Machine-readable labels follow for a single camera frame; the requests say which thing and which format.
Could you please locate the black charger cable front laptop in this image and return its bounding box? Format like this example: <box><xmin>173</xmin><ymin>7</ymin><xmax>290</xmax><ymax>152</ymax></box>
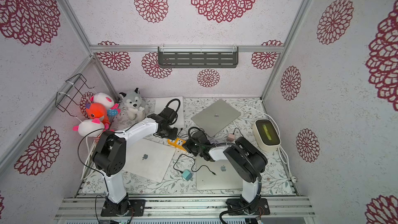
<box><xmin>172</xmin><ymin>153</ymin><xmax>217</xmax><ymax>176</ymax></box>

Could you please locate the teal charger plug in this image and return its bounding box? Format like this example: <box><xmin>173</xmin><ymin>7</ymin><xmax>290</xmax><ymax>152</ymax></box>
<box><xmin>181</xmin><ymin>170</ymin><xmax>193</xmax><ymax>181</ymax></box>

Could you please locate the pink charger plug purple strip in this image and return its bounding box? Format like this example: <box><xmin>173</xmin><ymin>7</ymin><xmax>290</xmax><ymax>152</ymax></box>
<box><xmin>227</xmin><ymin>134</ymin><xmax>236</xmax><ymax>142</ymax></box>

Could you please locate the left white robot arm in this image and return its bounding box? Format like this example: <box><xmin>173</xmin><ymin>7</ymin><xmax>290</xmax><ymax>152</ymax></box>
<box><xmin>92</xmin><ymin>107</ymin><xmax>178</xmax><ymax>204</ymax></box>

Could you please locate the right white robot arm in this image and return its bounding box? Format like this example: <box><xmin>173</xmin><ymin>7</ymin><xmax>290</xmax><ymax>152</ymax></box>
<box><xmin>183</xmin><ymin>127</ymin><xmax>267</xmax><ymax>204</ymax></box>

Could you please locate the white laptop back left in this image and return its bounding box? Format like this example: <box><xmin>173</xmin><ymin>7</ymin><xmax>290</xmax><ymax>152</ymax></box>
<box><xmin>154</xmin><ymin>96</ymin><xmax>184</xmax><ymax>129</ymax></box>

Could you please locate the white laptop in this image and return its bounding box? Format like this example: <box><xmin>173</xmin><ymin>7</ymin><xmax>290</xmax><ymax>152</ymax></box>
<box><xmin>154</xmin><ymin>96</ymin><xmax>184</xmax><ymax>129</ymax></box>
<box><xmin>123</xmin><ymin>139</ymin><xmax>176</xmax><ymax>183</ymax></box>

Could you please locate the silver laptop back right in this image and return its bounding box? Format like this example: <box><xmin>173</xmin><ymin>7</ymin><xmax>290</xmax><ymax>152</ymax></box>
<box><xmin>191</xmin><ymin>99</ymin><xmax>241</xmax><ymax>137</ymax></box>

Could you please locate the silver laptop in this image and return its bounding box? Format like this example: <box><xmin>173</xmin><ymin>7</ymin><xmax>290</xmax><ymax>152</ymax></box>
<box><xmin>191</xmin><ymin>99</ymin><xmax>241</xmax><ymax>137</ymax></box>
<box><xmin>196</xmin><ymin>157</ymin><xmax>243</xmax><ymax>190</ymax></box>

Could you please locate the silver laptop front right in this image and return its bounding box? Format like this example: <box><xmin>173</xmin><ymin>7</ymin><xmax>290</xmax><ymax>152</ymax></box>
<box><xmin>196</xmin><ymin>157</ymin><xmax>243</xmax><ymax>190</ymax></box>

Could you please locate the white laptop front left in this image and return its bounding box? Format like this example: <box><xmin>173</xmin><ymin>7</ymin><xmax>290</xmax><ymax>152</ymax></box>
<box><xmin>123</xmin><ymin>139</ymin><xmax>176</xmax><ymax>183</ymax></box>

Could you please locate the orange power strip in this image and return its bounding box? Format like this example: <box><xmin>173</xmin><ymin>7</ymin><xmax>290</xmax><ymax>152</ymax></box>
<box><xmin>167</xmin><ymin>138</ymin><xmax>186</xmax><ymax>151</ymax></box>

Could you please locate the floral table mat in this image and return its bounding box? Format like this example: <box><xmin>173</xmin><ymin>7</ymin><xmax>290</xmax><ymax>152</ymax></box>
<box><xmin>82</xmin><ymin>97</ymin><xmax>294</xmax><ymax>196</ymax></box>

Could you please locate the grey husky plush toy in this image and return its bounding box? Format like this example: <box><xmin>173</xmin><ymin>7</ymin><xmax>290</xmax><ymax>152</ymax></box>
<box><xmin>119</xmin><ymin>88</ymin><xmax>149</xmax><ymax>122</ymax></box>

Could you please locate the white pink plush top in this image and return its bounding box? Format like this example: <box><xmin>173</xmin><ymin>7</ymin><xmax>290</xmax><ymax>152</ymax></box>
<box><xmin>90</xmin><ymin>92</ymin><xmax>119</xmax><ymax>110</ymax></box>

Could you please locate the cream box green display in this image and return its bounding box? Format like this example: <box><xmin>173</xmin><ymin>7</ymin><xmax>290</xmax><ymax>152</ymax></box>
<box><xmin>252</xmin><ymin>119</ymin><xmax>281</xmax><ymax>152</ymax></box>

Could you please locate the orange fox plush toy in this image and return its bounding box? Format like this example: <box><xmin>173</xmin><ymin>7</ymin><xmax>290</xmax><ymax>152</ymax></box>
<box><xmin>86</xmin><ymin>103</ymin><xmax>110</xmax><ymax>124</ymax></box>

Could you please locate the white pink plush striped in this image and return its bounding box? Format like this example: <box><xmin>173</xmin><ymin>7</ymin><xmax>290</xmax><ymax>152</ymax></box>
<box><xmin>73</xmin><ymin>118</ymin><xmax>109</xmax><ymax>142</ymax></box>

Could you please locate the grey metal wall shelf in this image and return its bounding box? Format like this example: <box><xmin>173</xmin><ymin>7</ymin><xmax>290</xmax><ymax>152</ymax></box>
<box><xmin>158</xmin><ymin>46</ymin><xmax>239</xmax><ymax>68</ymax></box>

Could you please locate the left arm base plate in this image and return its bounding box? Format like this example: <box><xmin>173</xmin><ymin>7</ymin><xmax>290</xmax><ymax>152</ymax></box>
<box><xmin>101</xmin><ymin>199</ymin><xmax>146</xmax><ymax>217</ymax></box>

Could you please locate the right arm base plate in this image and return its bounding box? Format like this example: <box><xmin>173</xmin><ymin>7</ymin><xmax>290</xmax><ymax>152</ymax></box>
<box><xmin>226</xmin><ymin>198</ymin><xmax>271</xmax><ymax>216</ymax></box>

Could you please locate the black wire basket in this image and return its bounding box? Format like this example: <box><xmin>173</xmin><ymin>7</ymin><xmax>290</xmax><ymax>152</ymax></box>
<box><xmin>55</xmin><ymin>73</ymin><xmax>94</xmax><ymax>118</ymax></box>

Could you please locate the white power cable right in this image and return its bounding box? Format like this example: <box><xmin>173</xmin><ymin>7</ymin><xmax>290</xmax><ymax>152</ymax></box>
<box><xmin>231</xmin><ymin>105</ymin><xmax>297</xmax><ymax>184</ymax></box>

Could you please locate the aluminium front rail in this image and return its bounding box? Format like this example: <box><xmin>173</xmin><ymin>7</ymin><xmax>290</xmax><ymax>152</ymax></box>
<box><xmin>54</xmin><ymin>195</ymin><xmax>316</xmax><ymax>224</ymax></box>

